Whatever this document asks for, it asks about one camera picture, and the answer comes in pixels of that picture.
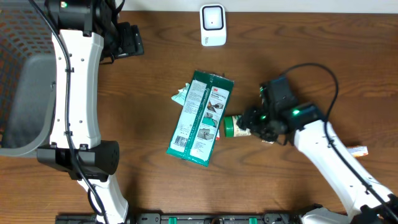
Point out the small orange box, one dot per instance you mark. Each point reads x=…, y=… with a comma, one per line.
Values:
x=358, y=151

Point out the white barcode scanner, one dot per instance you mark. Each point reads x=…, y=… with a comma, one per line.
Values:
x=213, y=25

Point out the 3M gloves package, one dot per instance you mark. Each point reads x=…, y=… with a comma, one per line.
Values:
x=203, y=109

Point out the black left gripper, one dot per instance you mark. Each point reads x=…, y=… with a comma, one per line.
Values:
x=131, y=40

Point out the green tea carton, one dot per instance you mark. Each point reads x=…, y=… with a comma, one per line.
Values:
x=269, y=142

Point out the grey plastic basket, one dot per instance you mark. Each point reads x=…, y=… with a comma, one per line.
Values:
x=28, y=80

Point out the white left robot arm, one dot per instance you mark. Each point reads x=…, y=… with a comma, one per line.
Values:
x=85, y=35

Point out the light green tissue pack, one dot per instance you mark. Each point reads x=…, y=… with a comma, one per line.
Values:
x=180, y=97

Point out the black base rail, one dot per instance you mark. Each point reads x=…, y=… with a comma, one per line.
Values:
x=156, y=218

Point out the green lid white jar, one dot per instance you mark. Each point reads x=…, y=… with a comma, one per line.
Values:
x=232, y=130

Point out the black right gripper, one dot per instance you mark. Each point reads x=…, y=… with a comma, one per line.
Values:
x=250, y=116

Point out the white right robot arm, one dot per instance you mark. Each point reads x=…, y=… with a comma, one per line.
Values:
x=364, y=198

